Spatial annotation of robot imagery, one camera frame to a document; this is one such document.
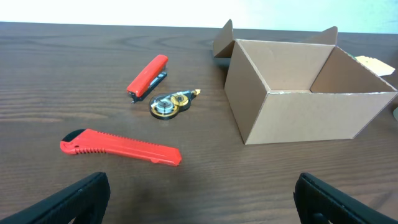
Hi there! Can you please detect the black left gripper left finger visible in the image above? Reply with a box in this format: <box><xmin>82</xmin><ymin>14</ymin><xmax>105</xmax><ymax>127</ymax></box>
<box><xmin>1</xmin><ymin>172</ymin><xmax>110</xmax><ymax>224</ymax></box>

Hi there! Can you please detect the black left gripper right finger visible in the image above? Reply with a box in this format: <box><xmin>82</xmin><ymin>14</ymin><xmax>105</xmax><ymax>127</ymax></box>
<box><xmin>294</xmin><ymin>172</ymin><xmax>397</xmax><ymax>224</ymax></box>

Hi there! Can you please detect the red utility knife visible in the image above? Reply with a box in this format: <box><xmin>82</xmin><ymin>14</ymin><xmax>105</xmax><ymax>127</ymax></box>
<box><xmin>60</xmin><ymin>129</ymin><xmax>182</xmax><ymax>166</ymax></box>

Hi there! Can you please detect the brown cardboard box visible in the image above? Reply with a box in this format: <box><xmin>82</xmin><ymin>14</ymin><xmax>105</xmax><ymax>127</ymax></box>
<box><xmin>213</xmin><ymin>21</ymin><xmax>397</xmax><ymax>144</ymax></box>

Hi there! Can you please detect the yellow sticky note pad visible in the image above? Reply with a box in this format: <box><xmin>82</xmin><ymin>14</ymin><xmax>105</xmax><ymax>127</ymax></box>
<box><xmin>355</xmin><ymin>55</ymin><xmax>396</xmax><ymax>77</ymax></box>

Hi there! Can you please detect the correction tape dispenser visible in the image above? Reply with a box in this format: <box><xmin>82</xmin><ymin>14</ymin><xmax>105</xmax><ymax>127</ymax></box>
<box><xmin>149</xmin><ymin>89</ymin><xmax>201</xmax><ymax>120</ymax></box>

